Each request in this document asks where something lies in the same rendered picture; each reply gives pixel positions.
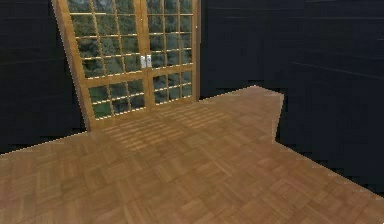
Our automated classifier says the wooden glazed double door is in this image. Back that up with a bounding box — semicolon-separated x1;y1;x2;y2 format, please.
50;0;202;132

